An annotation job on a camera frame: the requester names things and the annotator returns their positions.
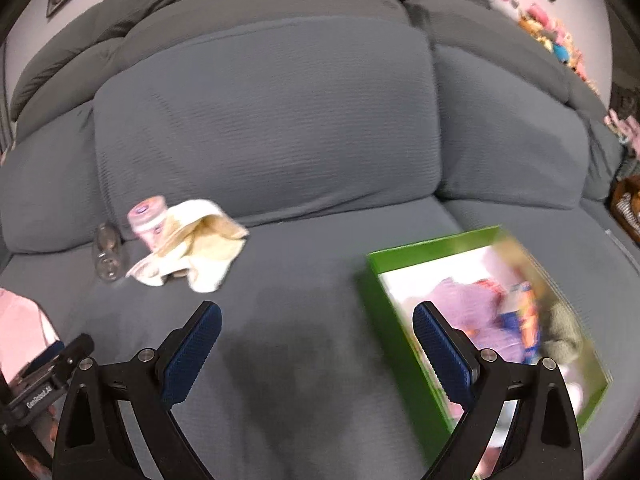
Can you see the red white pompom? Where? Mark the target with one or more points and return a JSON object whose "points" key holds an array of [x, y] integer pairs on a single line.
{"points": [[496, 288]]}

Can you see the blue orange tissue pack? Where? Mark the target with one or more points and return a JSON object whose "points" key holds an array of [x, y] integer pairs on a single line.
{"points": [[519, 315]]}

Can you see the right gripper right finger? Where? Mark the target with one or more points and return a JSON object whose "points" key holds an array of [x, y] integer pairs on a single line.
{"points": [[543, 440]]}

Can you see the brown snack packet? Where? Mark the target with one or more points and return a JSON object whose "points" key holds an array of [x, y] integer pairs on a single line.
{"points": [[625, 206]]}

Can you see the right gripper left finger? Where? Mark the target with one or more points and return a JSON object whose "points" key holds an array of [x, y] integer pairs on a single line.
{"points": [[93, 441]]}

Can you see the pink lidded canister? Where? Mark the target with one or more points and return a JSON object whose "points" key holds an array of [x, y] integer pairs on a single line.
{"points": [[147, 219]]}

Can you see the purple scrunchie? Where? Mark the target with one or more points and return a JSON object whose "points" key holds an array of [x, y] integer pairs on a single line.
{"points": [[473, 310]]}

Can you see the olive green cloth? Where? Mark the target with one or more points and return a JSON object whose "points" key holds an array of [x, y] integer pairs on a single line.
{"points": [[561, 334]]}

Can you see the green cardboard box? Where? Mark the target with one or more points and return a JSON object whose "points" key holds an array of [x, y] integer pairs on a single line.
{"points": [[401, 278]]}

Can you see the grey fabric sofa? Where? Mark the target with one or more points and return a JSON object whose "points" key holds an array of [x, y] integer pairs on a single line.
{"points": [[331, 129]]}

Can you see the pink floral clothing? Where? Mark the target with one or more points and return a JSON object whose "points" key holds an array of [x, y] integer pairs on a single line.
{"points": [[24, 336]]}

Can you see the colourful plush toys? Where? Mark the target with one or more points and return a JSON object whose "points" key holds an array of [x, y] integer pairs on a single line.
{"points": [[551, 34]]}

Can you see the cream yellow towel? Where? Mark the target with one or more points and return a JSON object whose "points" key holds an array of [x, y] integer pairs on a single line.
{"points": [[199, 243]]}

